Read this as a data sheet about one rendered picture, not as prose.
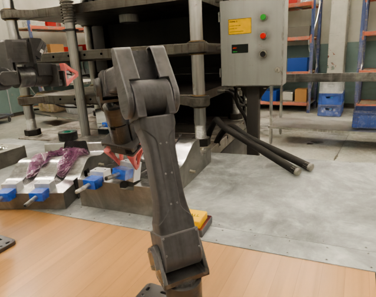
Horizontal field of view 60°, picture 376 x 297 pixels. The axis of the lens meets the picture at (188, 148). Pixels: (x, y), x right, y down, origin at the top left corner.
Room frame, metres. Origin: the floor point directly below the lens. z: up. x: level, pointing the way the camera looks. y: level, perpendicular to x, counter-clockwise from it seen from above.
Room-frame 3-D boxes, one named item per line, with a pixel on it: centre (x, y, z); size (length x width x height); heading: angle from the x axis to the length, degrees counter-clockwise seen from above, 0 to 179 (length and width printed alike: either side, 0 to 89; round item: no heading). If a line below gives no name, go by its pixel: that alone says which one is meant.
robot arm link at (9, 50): (0.90, 0.47, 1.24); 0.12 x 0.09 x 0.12; 152
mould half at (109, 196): (1.10, 0.12, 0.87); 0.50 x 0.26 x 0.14; 157
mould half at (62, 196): (1.17, 0.49, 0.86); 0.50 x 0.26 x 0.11; 174
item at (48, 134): (2.15, 0.32, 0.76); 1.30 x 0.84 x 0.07; 67
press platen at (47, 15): (2.14, 0.31, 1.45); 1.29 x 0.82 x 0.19; 67
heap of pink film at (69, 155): (1.16, 0.48, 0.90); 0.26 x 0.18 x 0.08; 174
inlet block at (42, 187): (0.89, 0.46, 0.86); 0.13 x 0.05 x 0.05; 174
